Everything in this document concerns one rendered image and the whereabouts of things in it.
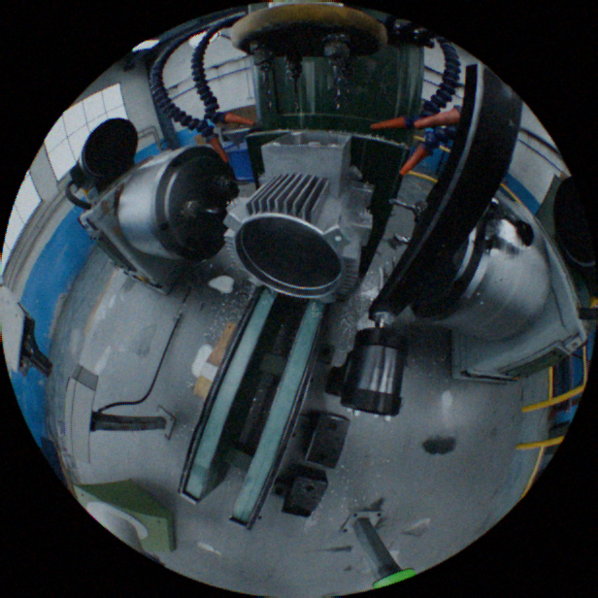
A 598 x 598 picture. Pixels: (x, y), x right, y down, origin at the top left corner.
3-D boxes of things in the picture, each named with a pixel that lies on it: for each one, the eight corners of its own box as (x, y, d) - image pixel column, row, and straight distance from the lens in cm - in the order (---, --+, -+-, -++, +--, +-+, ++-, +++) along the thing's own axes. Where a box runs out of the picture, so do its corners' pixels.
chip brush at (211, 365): (225, 320, 47) (223, 319, 46) (241, 326, 45) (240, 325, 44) (192, 394, 48) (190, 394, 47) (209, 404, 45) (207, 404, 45)
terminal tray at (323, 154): (293, 167, 38) (291, 132, 36) (348, 174, 36) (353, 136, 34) (266, 194, 28) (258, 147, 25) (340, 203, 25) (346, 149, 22)
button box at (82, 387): (99, 375, 41) (76, 360, 41) (96, 390, 34) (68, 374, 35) (88, 443, 50) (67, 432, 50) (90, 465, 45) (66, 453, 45)
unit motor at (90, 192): (140, 215, 96) (100, 142, 95) (181, 213, 68) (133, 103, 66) (103, 260, 91) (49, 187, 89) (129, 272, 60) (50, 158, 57)
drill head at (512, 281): (369, 237, 46) (398, 133, 37) (489, 282, 65) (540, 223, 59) (357, 332, 30) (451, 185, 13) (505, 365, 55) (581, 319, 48)
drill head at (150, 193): (178, 215, 76) (149, 157, 71) (260, 218, 51) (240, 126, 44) (134, 265, 68) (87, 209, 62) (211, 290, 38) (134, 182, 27)
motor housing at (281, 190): (282, 225, 46) (271, 149, 38) (356, 239, 43) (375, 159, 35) (245, 287, 35) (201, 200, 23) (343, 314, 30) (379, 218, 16)
